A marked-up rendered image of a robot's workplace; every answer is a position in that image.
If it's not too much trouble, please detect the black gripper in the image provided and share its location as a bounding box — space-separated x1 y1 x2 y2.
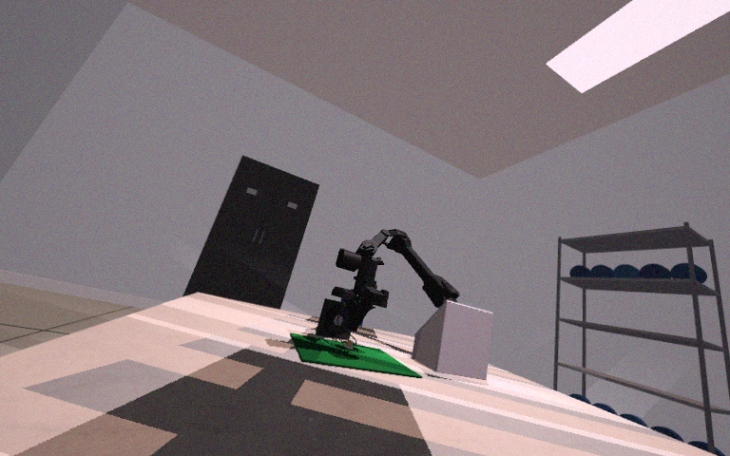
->
331 274 388 327

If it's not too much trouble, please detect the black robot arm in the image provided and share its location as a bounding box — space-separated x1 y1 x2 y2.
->
336 229 460 308

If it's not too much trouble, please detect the black cooling fan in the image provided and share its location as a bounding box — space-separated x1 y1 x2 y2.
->
316 298 351 340

